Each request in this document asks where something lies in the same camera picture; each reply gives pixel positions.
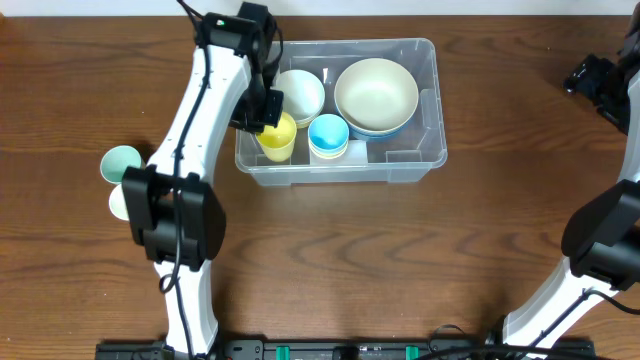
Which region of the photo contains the clear plastic storage container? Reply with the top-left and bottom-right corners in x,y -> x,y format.
235,38 -> 448,186

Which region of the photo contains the large beige bowl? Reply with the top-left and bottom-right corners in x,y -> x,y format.
334,58 -> 420,137

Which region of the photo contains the light blue plastic cup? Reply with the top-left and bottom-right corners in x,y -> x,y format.
308,114 -> 349,154

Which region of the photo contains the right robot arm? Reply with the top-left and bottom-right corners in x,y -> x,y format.
482,14 -> 639,359

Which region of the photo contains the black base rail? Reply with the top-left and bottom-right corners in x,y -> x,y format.
94,337 -> 597,360

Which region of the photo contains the pink plastic cup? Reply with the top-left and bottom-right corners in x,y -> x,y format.
313,153 -> 344,161

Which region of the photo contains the white small bowl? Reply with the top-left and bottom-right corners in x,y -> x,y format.
275,70 -> 325,118

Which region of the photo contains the dark blue bowl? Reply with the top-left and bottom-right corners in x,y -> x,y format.
339,113 -> 412,142

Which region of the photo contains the mint green plastic cup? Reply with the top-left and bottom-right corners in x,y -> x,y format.
99,145 -> 146,185

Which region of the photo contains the left black cable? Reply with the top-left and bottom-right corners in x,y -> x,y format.
158,0 -> 285,360

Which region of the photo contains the right black cable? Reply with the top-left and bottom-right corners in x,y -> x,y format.
519,287 -> 640,360

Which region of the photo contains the black cable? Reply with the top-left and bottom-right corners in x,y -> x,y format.
158,0 -> 285,360
519,287 -> 640,360

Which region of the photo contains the yellow plastic cup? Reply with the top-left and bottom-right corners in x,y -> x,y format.
310,145 -> 347,156
256,112 -> 297,162

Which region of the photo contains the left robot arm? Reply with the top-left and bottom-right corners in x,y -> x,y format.
122,2 -> 284,359

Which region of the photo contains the white label in container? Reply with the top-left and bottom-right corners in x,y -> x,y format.
309,140 -> 368,167

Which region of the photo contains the cream white plastic cup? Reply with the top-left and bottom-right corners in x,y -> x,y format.
108,184 -> 129,221

